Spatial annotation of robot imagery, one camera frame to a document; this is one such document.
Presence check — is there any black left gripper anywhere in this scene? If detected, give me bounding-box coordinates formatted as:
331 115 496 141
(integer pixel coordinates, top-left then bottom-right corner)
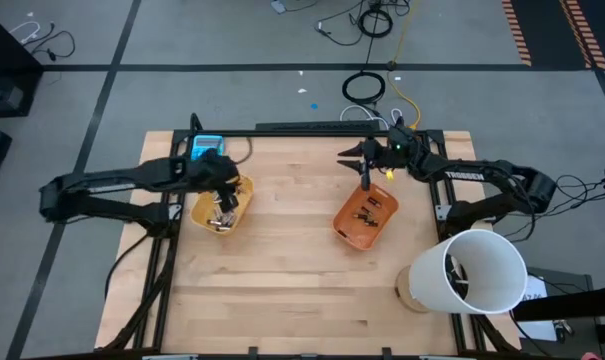
185 148 243 214

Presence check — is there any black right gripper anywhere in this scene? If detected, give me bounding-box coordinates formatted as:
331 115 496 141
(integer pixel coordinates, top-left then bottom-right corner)
336 137 391 192

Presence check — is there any yellow plastic bin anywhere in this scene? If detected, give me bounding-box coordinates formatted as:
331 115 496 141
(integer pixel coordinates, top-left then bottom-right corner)
188 172 256 238

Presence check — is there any blue desk calculator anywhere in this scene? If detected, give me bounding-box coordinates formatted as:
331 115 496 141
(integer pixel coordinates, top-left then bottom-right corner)
189 133 227 162

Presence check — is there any orange plastic bin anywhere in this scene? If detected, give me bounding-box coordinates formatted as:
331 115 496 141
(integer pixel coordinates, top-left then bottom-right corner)
331 181 401 252

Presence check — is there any round wooden base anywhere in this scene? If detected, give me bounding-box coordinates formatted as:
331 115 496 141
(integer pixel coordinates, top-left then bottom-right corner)
394 263 433 314

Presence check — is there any large white cylinder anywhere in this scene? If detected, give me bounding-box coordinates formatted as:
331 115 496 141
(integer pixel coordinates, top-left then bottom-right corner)
407 228 529 316

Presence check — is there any white paper sheet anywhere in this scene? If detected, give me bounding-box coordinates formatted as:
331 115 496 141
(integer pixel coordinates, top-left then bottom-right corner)
516 273 559 343

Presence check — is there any black cabinet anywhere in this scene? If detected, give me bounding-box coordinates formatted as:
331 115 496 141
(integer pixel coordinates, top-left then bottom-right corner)
0 8 46 119

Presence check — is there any black side table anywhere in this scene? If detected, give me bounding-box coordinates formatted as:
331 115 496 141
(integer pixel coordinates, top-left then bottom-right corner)
510 267 605 360

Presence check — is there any black left wrist camera cable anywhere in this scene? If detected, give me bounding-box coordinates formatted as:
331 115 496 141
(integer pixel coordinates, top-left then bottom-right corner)
233 137 254 166

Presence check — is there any black aluminium table frame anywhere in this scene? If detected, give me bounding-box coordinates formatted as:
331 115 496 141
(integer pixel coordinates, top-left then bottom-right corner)
101 127 521 354

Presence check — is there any black coiled floor cable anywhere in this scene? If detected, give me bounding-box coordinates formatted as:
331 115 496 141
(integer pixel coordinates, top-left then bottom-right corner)
341 70 387 106
356 5 395 40

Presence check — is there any yellow floor cable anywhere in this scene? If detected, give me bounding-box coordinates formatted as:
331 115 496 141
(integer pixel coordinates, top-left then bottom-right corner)
385 0 423 132

